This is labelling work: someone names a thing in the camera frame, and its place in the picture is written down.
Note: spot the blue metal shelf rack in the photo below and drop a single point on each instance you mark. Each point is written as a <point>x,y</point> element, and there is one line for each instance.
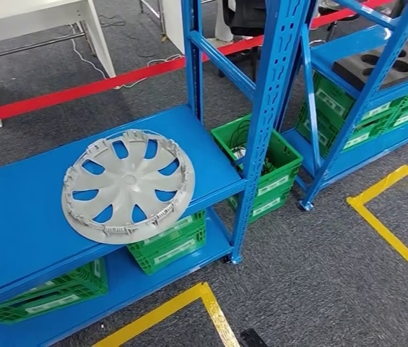
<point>369,146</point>
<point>26,215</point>

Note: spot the small white box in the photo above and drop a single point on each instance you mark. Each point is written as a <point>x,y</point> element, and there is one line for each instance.
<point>239,153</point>

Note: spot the green plastic crate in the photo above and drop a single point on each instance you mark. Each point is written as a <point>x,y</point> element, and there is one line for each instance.
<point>328,108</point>
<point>175,249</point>
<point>388,120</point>
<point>62,292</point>

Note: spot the grey wheel hubcap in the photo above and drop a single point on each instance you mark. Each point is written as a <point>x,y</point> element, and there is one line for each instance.
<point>127,182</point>

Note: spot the white desk side panel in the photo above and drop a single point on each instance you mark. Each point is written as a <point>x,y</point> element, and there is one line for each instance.
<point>172,24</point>

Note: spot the black office chair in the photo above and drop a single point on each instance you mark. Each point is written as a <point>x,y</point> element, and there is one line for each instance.
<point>246,16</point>

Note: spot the red barrier tape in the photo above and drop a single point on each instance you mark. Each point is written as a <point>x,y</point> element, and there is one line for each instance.
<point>80,91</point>

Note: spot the black foam tray with holes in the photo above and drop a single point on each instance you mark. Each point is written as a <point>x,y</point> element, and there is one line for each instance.
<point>351,69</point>

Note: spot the yellow floor tape strip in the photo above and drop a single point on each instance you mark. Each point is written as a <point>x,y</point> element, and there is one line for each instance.
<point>380,225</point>

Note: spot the white desk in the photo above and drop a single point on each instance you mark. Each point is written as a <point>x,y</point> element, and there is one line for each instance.
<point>26,12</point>

